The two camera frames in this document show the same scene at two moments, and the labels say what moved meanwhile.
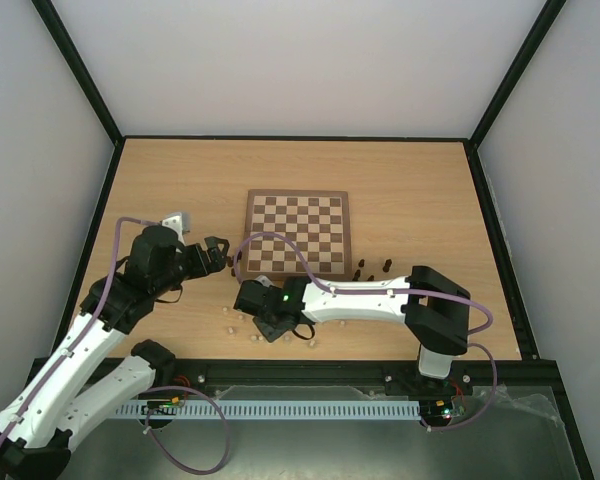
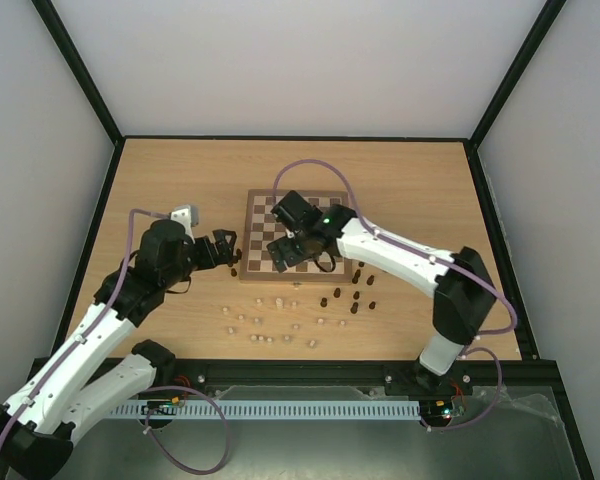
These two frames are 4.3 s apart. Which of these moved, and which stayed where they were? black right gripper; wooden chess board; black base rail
Moved: black right gripper
Stayed: wooden chess board; black base rail
